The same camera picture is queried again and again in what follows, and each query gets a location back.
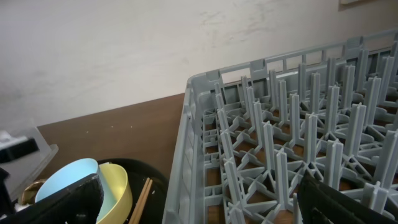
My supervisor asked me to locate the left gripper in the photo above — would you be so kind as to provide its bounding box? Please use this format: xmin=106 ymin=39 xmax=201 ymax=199
xmin=0 ymin=130 xmax=40 ymax=215

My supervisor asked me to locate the round black tray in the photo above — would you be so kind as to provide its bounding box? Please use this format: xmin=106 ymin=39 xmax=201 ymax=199
xmin=96 ymin=157 xmax=170 ymax=224

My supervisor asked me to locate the left wooden chopstick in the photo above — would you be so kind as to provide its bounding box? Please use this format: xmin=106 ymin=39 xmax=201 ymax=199
xmin=129 ymin=178 xmax=152 ymax=224

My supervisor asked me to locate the gold snack wrapper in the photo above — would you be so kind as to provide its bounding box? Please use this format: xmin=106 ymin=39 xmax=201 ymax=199
xmin=18 ymin=179 xmax=47 ymax=205

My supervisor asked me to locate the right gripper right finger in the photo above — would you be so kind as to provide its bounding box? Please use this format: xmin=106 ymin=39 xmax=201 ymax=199
xmin=297 ymin=171 xmax=397 ymax=224

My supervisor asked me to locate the light blue cup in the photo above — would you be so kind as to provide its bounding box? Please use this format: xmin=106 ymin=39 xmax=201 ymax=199
xmin=35 ymin=158 xmax=116 ymax=222

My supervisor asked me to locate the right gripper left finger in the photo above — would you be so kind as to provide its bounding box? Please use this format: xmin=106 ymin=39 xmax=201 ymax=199
xmin=1 ymin=173 xmax=104 ymax=224

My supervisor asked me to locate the grey dishwasher rack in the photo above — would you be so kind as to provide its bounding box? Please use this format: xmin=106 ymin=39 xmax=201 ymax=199
xmin=162 ymin=29 xmax=397 ymax=223

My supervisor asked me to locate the right wooden chopstick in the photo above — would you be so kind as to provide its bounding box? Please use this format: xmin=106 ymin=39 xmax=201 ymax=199
xmin=130 ymin=178 xmax=153 ymax=224

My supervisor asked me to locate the yellow bowl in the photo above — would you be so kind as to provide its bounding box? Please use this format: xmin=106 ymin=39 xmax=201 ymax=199
xmin=97 ymin=164 xmax=133 ymax=224

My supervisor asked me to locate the clear plastic bin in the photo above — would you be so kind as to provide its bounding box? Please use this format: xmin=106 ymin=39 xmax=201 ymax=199
xmin=1 ymin=128 xmax=58 ymax=200

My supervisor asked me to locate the wooden chopstick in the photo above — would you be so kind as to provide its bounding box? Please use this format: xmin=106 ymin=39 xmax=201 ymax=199
xmin=129 ymin=178 xmax=152 ymax=224
xmin=130 ymin=178 xmax=153 ymax=224

